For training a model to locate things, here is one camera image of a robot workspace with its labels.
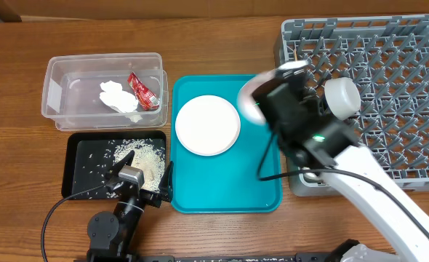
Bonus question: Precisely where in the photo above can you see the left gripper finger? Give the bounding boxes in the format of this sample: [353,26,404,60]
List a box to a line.
[159,161,174,202]
[111,151,135,175]

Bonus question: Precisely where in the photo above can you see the red snack wrapper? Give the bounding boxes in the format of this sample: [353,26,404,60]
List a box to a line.
[127,72,159,111]

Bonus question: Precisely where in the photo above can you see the white napkin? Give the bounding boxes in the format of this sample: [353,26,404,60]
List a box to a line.
[100,81,143,123]

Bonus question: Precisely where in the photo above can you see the large white plate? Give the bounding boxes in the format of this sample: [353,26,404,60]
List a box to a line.
[175,95,241,156]

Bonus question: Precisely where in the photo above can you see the white paper cup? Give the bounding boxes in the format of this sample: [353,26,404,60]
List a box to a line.
[302,169,321,183]

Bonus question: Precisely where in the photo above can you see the grey-white bowl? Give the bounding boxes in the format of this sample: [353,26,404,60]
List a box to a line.
[324,77,361,120]

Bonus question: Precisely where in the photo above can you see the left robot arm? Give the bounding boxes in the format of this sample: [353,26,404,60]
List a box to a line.
[87,152,174,261]

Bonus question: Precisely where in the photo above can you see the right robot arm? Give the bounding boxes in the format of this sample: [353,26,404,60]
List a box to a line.
[239,73,429,261]

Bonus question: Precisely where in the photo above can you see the grey dishwasher rack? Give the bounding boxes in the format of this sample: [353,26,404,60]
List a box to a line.
[275,15,429,191]

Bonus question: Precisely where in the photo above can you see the pile of cooked rice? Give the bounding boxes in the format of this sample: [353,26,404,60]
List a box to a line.
[87,138,167,199]

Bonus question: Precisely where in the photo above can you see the black plastic tray bin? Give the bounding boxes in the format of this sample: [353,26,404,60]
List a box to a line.
[61,130,166,197]

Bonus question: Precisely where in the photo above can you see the teal plastic serving tray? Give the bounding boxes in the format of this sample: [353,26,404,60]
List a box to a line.
[169,74,283,215]

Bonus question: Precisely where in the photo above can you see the clear plastic storage bin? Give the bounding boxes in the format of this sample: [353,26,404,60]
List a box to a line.
[41,52,169,131]

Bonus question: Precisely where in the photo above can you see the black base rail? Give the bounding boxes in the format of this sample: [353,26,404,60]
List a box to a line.
[105,252,329,262]

